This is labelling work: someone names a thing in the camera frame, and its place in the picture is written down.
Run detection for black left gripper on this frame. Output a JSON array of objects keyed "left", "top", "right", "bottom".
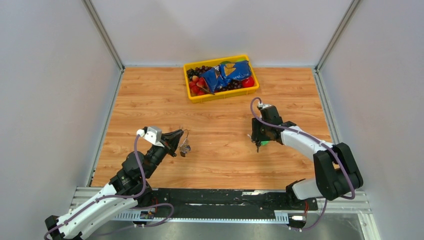
[{"left": 143, "top": 129, "right": 184, "bottom": 178}]

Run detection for green tagged key bunch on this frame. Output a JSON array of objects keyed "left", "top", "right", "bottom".
[{"left": 247, "top": 134, "right": 269, "bottom": 153}]

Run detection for large metal keyring with keys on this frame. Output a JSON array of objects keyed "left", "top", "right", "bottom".
[{"left": 178, "top": 128, "right": 192, "bottom": 158}]

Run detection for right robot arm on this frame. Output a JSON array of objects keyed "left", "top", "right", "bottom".
[{"left": 250, "top": 102, "right": 364, "bottom": 209}]

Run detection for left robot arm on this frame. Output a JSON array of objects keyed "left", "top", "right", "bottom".
[{"left": 43, "top": 126, "right": 185, "bottom": 240}]

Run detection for red tomato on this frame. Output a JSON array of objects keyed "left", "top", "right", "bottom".
[{"left": 241, "top": 76, "right": 255, "bottom": 88}]

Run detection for red strawberries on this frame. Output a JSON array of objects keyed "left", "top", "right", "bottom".
[{"left": 188, "top": 75, "right": 209, "bottom": 97}]

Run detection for yellow plastic bin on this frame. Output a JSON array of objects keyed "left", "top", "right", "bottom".
[{"left": 183, "top": 55, "right": 260, "bottom": 103}]

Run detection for blue snack bag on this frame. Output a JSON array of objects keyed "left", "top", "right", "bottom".
[{"left": 200, "top": 60, "right": 253, "bottom": 94}]

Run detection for dark grape bunch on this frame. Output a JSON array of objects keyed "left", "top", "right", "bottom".
[{"left": 186, "top": 65, "right": 212, "bottom": 79}]

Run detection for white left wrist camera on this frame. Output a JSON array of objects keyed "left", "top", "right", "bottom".
[{"left": 136, "top": 126, "right": 164, "bottom": 147}]

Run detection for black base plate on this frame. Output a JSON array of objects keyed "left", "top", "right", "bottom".
[{"left": 137, "top": 188, "right": 318, "bottom": 220}]

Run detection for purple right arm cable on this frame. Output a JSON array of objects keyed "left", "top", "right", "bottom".
[{"left": 249, "top": 96, "right": 357, "bottom": 232}]

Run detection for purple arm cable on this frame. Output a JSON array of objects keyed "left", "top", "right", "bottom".
[
  {"left": 43, "top": 134, "right": 175, "bottom": 240},
  {"left": 249, "top": 96, "right": 357, "bottom": 232}
]

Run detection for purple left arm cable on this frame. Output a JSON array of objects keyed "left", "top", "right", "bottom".
[{"left": 43, "top": 134, "right": 175, "bottom": 240}]

